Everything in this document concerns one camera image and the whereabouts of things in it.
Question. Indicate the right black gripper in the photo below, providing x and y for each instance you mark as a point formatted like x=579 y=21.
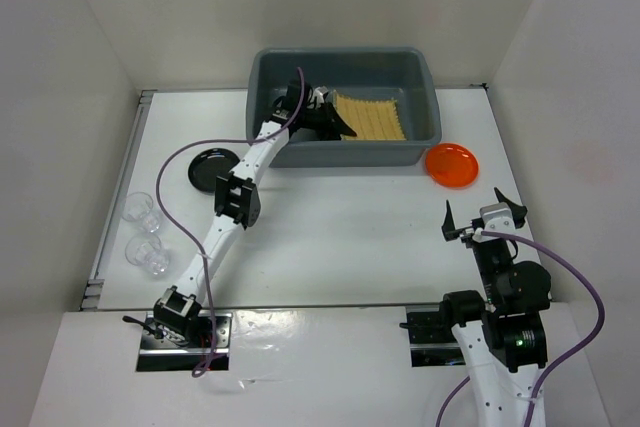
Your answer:
x=449 y=229

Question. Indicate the orange plastic plate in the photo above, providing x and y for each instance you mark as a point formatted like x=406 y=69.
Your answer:
x=451 y=165

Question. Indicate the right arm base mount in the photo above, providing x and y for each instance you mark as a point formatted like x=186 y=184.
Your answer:
x=431 y=342

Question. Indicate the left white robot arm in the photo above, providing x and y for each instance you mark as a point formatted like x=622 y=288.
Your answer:
x=236 y=207

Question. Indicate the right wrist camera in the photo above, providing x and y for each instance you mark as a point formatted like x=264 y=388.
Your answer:
x=496 y=218

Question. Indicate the woven bamboo mat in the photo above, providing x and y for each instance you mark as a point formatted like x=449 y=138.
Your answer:
x=372 y=120

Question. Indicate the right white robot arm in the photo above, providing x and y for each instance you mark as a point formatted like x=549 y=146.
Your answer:
x=499 y=330

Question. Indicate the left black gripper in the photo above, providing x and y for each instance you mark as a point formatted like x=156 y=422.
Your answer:
x=332 y=125

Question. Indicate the clear plastic cup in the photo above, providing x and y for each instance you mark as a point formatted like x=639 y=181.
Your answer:
x=146 y=251
x=139 y=210

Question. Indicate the black plate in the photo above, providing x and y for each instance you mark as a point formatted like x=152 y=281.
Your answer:
x=208 y=165

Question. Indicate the grey plastic bin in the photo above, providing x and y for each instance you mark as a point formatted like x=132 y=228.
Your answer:
x=385 y=95

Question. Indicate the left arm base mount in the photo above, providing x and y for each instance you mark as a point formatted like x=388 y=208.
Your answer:
x=160 y=350

